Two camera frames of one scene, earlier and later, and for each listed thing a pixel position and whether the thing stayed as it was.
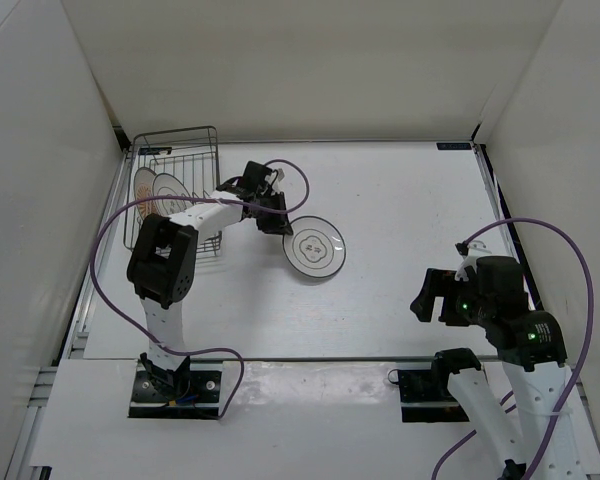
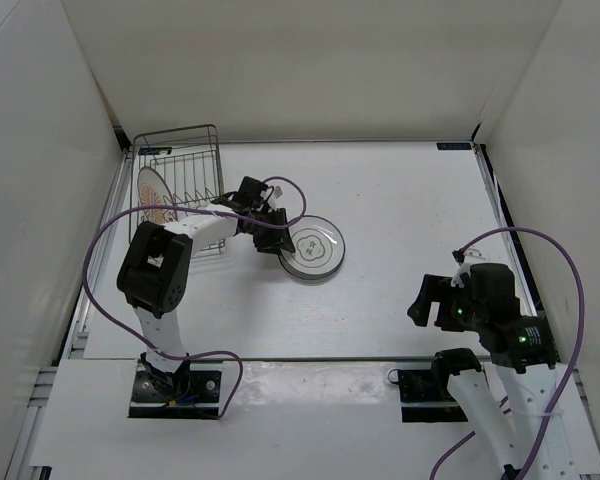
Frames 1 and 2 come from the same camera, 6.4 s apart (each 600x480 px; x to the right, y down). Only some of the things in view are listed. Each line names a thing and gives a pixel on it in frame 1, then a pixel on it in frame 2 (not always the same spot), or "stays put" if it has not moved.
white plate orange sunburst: (143, 189) stays put
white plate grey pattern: (166, 185) -> (319, 246)
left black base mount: (200, 401) stays put
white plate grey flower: (315, 249) stays put
